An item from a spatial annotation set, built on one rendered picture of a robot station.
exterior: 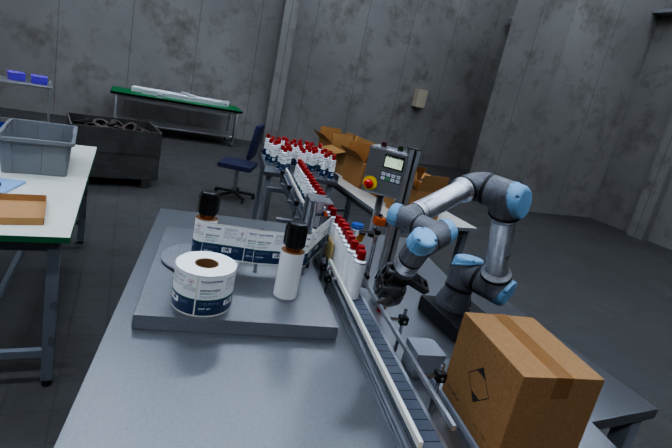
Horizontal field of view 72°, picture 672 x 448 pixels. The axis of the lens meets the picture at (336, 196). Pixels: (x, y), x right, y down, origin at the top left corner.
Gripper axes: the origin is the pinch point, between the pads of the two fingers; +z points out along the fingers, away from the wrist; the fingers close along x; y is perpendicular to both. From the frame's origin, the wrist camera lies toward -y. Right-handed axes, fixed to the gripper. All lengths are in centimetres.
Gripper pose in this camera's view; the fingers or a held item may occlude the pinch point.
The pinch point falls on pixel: (387, 303)
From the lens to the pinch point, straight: 157.1
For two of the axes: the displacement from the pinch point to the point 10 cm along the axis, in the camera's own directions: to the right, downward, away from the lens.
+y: -9.6, -1.3, -2.6
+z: -2.8, 6.8, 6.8
